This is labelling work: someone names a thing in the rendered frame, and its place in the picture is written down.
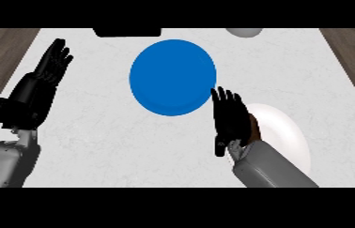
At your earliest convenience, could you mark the white plate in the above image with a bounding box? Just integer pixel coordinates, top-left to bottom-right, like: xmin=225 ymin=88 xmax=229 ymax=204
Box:
xmin=243 ymin=102 xmax=312 ymax=175

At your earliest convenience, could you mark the black appliance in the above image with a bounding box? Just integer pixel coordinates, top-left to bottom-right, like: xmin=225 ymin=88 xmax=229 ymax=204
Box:
xmin=92 ymin=27 xmax=164 ymax=38

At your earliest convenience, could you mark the blue plate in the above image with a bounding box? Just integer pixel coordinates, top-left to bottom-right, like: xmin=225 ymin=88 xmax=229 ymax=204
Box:
xmin=127 ymin=38 xmax=218 ymax=117

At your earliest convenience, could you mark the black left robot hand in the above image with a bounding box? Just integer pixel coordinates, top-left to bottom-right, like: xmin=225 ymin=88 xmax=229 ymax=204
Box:
xmin=0 ymin=38 xmax=76 ymax=130

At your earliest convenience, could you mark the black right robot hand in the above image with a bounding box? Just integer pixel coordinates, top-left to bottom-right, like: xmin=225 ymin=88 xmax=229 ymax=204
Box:
xmin=210 ymin=85 xmax=255 ymax=158

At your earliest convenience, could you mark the pale grey bowl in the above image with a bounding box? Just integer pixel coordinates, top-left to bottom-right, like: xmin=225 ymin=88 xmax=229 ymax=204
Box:
xmin=225 ymin=27 xmax=263 ymax=38

